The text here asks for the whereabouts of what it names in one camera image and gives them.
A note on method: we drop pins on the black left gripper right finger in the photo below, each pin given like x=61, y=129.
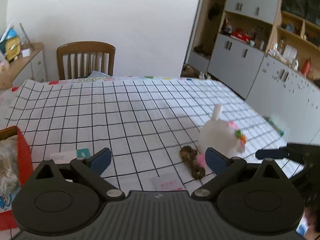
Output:
x=225, y=170

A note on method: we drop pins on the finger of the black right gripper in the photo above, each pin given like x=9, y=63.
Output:
x=305, y=156

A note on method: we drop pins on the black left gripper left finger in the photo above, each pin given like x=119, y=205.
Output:
x=88, y=172

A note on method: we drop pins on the white plush bunny toy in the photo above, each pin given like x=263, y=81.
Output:
x=224, y=136

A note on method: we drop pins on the brown scrunchie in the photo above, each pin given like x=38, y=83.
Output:
x=194, y=161

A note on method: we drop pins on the clear labubu plastic bag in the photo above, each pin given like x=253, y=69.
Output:
x=6, y=202

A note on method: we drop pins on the beige drawstring cloth bag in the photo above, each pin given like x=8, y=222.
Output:
x=8, y=162

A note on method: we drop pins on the teal white cartoon tissue pack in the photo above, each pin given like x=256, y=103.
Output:
x=67, y=157

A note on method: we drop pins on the pink small packet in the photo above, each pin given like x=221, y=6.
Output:
x=168, y=182

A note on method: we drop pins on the black white grid tablecloth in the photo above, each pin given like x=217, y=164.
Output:
x=144, y=122

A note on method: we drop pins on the red gold storage box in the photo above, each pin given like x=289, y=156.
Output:
x=25, y=169

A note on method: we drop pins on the brown wooden chair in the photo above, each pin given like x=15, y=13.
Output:
x=80, y=59

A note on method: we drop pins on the wooden white drawer sideboard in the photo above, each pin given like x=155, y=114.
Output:
x=28, y=68

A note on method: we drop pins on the yellow blue toy clock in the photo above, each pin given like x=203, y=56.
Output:
x=11, y=47

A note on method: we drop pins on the grey wooden wall cabinet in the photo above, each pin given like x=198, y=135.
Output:
x=267, y=51

